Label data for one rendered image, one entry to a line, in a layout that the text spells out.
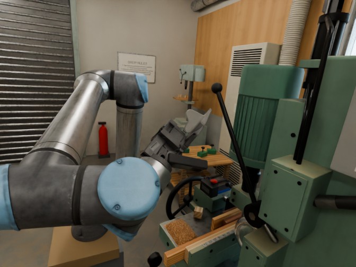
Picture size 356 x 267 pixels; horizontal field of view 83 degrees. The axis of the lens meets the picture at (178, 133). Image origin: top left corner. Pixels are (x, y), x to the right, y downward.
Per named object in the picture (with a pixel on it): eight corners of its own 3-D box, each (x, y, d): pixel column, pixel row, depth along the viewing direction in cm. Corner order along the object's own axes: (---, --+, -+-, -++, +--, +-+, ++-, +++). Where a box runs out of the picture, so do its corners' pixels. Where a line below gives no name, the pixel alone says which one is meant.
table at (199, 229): (243, 188, 119) (245, 179, 117) (294, 221, 94) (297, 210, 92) (148, 221, 87) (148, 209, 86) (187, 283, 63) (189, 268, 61)
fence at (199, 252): (294, 208, 93) (296, 198, 92) (297, 211, 92) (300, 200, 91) (187, 264, 63) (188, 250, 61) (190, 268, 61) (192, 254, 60)
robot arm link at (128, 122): (110, 199, 117) (111, 65, 83) (141, 197, 121) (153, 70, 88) (108, 221, 104) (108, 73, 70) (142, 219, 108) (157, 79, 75)
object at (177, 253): (281, 206, 95) (283, 198, 93) (285, 208, 93) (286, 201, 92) (163, 262, 63) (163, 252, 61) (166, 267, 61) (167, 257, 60)
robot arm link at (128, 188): (74, 221, 25) (87, 231, 35) (166, 215, 28) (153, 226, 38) (85, 151, 29) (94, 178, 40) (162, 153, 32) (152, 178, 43)
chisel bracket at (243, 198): (240, 200, 82) (243, 181, 80) (270, 222, 71) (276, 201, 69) (227, 205, 79) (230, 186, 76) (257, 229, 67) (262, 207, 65)
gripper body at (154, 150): (172, 116, 53) (146, 149, 46) (197, 138, 54) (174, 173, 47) (161, 126, 59) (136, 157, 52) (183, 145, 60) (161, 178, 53)
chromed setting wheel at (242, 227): (236, 238, 66) (242, 206, 63) (269, 269, 56) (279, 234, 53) (229, 242, 65) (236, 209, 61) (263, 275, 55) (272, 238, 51)
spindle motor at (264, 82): (250, 147, 82) (265, 67, 73) (292, 165, 68) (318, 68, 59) (218, 153, 73) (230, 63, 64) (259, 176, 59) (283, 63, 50)
